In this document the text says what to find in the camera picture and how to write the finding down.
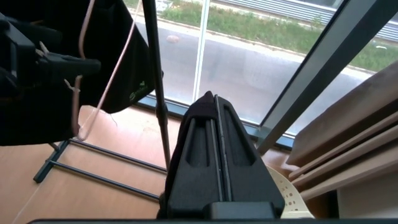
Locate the white laundry basket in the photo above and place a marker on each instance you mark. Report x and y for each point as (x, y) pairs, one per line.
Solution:
(292, 199)

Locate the beige curtain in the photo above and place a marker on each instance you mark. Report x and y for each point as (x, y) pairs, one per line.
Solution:
(342, 130)

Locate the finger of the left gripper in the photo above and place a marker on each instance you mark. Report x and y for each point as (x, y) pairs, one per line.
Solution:
(71, 65)

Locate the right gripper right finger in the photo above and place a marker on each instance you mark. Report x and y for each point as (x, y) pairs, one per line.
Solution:
(255, 186)

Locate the black clothes rack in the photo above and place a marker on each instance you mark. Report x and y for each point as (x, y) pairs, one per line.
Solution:
(157, 77)

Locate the black shorts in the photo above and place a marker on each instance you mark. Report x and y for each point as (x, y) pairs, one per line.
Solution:
(124, 62)

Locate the pink clothes hanger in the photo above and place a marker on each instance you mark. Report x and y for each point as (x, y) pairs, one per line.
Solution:
(74, 109)

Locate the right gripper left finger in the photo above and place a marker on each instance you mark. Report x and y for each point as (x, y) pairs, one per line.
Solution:
(192, 186)

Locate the black garment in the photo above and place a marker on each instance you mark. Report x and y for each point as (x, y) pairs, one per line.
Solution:
(202, 107)

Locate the window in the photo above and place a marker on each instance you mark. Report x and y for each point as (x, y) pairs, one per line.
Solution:
(248, 62)

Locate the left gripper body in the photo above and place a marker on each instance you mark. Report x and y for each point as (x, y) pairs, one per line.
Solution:
(18, 59)

